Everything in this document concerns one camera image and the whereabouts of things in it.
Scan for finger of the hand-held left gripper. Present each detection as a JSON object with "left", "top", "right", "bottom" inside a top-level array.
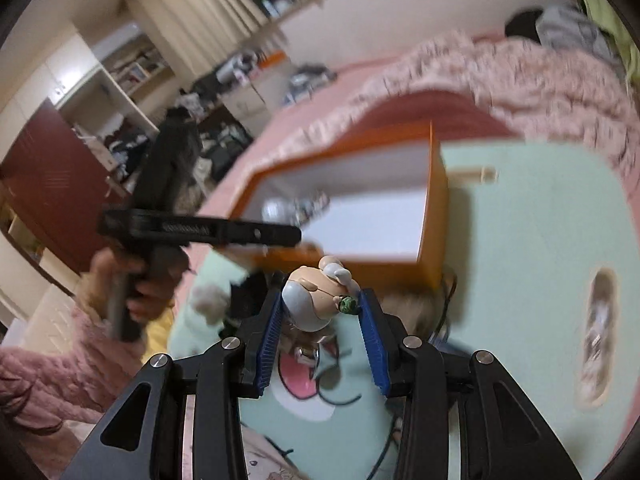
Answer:
[{"left": 214, "top": 217, "right": 303, "bottom": 249}]

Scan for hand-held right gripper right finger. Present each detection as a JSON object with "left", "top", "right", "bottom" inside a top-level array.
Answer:
[{"left": 359, "top": 287, "right": 583, "bottom": 480}]

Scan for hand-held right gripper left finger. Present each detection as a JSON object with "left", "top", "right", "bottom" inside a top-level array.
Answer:
[{"left": 60, "top": 287, "right": 288, "bottom": 480}]

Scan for small cartoon toy figure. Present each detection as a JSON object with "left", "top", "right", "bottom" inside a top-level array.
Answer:
[{"left": 281, "top": 255, "right": 361, "bottom": 333}]

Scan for orange cardboard box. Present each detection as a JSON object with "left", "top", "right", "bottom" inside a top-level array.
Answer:
[{"left": 227, "top": 121, "right": 451, "bottom": 288}]

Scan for person's left forearm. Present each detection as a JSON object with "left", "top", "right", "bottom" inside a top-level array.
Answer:
[{"left": 0, "top": 265, "right": 151, "bottom": 431}]

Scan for person's left hand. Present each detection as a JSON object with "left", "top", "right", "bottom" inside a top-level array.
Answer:
[{"left": 92, "top": 247, "right": 188, "bottom": 323}]

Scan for white round toy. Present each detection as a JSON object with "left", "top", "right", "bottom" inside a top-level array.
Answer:
[{"left": 262, "top": 198, "right": 297, "bottom": 224}]

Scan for dark object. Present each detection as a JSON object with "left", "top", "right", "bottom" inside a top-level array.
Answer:
[{"left": 222, "top": 272, "right": 281, "bottom": 338}]

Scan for small dark figures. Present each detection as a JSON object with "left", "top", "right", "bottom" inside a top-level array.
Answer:
[{"left": 296, "top": 194, "right": 332, "bottom": 222}]

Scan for white storage box orange lid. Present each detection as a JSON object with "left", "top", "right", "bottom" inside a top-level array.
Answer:
[{"left": 220, "top": 50, "right": 297, "bottom": 117}]

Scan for mint printed mat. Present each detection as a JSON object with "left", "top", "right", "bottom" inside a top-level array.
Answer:
[{"left": 167, "top": 142, "right": 632, "bottom": 480}]

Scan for small wooden stick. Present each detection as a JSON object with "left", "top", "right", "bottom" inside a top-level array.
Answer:
[{"left": 449, "top": 166, "right": 499, "bottom": 184}]

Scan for pink fluffy blanket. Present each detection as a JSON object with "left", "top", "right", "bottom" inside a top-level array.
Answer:
[{"left": 240, "top": 30, "right": 640, "bottom": 196}]

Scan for black cloth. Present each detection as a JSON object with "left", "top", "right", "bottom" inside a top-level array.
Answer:
[{"left": 504, "top": 8, "right": 547, "bottom": 39}]

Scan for grey clothes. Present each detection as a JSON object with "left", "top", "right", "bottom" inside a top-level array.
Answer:
[{"left": 536, "top": 4, "right": 622, "bottom": 63}]

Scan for yellow-green cloth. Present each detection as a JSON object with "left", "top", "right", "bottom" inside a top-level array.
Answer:
[{"left": 561, "top": 0, "right": 637, "bottom": 78}]

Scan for black cable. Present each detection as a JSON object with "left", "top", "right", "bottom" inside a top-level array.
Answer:
[{"left": 300, "top": 270, "right": 458, "bottom": 480}]

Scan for white wall shelf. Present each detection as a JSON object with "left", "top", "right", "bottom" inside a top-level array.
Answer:
[{"left": 52, "top": 25, "right": 178, "bottom": 166}]

